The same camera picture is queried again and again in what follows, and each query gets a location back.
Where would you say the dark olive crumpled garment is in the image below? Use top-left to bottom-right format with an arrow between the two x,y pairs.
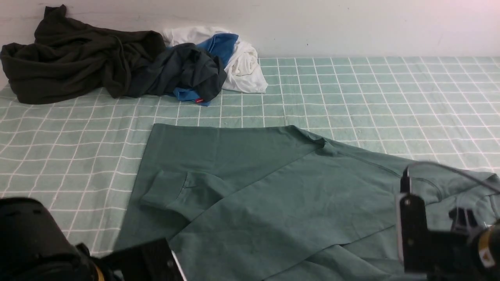
1,5 -> 166,105

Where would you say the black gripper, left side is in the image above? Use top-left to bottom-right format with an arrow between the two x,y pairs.
93,238 -> 186,281

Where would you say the blue crumpled garment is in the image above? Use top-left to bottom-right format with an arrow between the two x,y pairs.
168,33 -> 239,107

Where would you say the white crumpled garment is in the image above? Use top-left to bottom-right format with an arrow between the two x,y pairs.
162,26 -> 268,94

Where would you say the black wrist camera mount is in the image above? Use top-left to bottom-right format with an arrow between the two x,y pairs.
395,167 -> 484,281

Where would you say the green long sleeve shirt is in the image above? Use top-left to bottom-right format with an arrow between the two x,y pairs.
114,124 -> 500,281

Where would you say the black robot arm, right side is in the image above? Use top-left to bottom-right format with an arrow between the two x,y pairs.
473,220 -> 500,281

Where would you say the dark grey crumpled garment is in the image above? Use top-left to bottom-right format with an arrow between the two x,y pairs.
125,43 -> 227,105

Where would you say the green checkered table cloth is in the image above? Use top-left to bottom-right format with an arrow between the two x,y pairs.
0,57 -> 499,254

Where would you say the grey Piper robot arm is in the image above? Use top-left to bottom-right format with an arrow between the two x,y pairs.
0,197 -> 186,281

